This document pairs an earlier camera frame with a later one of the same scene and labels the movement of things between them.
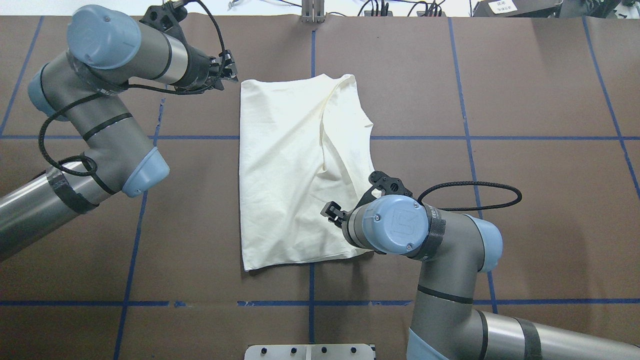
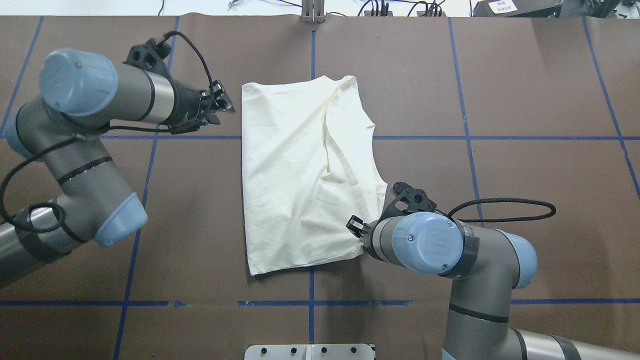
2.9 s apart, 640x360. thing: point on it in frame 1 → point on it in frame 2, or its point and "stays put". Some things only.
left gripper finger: x=229 y=62 → x=222 y=97
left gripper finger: x=218 y=84 → x=211 y=118
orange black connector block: x=368 y=13 stays put
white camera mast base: x=340 y=351 stays put
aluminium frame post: x=312 y=11 stays put
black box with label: x=517 y=8 stays put
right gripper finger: x=334 y=212 → x=356 y=225
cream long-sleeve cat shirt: x=306 y=156 stays put
